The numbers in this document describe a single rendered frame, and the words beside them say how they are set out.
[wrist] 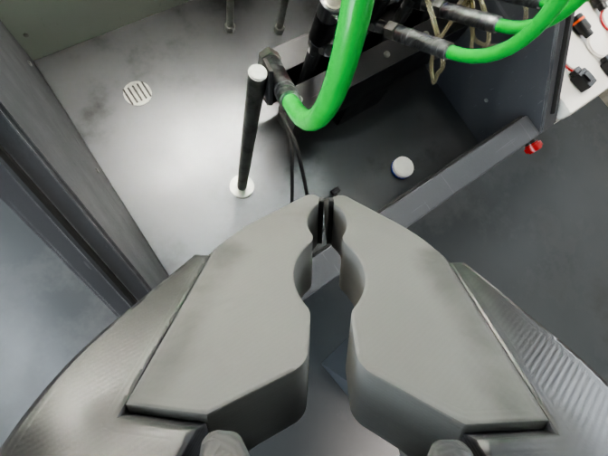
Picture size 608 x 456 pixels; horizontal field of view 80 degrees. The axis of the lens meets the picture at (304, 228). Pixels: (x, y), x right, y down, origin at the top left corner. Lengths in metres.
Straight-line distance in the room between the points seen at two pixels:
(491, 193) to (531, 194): 0.22
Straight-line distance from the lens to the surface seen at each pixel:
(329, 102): 0.21
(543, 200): 2.10
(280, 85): 0.32
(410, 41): 0.49
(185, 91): 0.69
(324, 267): 0.49
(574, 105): 0.76
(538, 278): 1.99
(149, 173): 0.64
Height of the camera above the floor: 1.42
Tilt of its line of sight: 74 degrees down
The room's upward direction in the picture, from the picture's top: 47 degrees clockwise
